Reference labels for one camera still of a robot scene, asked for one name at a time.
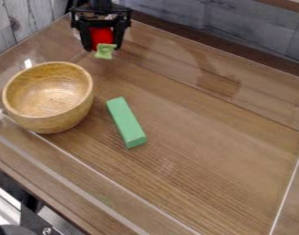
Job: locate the green rectangular block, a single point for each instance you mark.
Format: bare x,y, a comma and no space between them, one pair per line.
126,122

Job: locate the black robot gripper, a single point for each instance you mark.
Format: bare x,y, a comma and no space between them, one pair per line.
99,14

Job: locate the red plush fruit green leaf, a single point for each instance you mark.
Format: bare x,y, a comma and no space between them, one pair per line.
103,45

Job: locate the wooden bowl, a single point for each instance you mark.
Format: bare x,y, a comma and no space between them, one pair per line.
49,97

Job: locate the black metal table frame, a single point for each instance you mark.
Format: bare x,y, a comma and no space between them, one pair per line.
19,211

